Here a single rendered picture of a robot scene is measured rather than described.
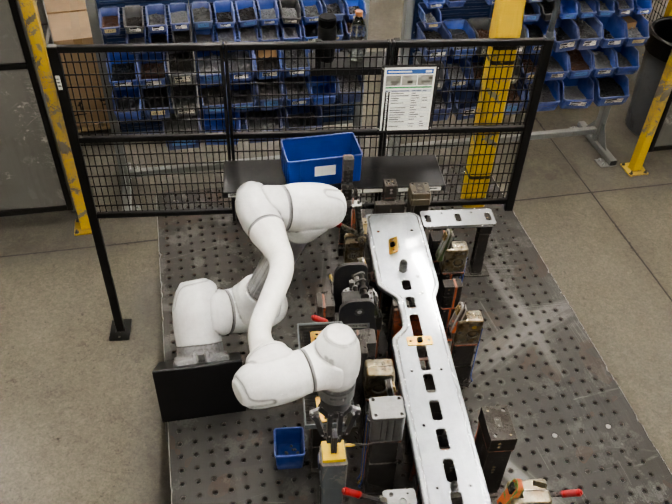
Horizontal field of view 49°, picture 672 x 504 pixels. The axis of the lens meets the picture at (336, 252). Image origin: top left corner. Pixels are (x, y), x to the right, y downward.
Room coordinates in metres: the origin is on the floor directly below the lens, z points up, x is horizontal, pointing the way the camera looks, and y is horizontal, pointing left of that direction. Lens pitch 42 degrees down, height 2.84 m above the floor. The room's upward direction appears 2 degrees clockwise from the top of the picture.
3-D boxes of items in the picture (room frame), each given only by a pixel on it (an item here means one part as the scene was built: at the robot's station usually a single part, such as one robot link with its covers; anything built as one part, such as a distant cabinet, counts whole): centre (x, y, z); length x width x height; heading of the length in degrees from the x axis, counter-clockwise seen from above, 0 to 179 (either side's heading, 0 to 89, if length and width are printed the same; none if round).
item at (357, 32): (2.71, -0.05, 1.53); 0.06 x 0.06 x 0.20
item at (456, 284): (1.91, -0.42, 0.84); 0.11 x 0.08 x 0.29; 97
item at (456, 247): (2.05, -0.44, 0.87); 0.12 x 0.09 x 0.35; 97
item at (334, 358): (1.08, 0.00, 1.54); 0.13 x 0.11 x 0.16; 116
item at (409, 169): (2.48, 0.02, 1.02); 0.90 x 0.22 x 0.03; 97
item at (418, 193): (2.37, -0.32, 0.88); 0.08 x 0.08 x 0.36; 7
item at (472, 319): (1.70, -0.45, 0.87); 0.12 x 0.09 x 0.35; 97
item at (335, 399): (1.09, -0.01, 1.43); 0.09 x 0.09 x 0.06
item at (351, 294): (1.69, -0.07, 0.94); 0.18 x 0.13 x 0.49; 7
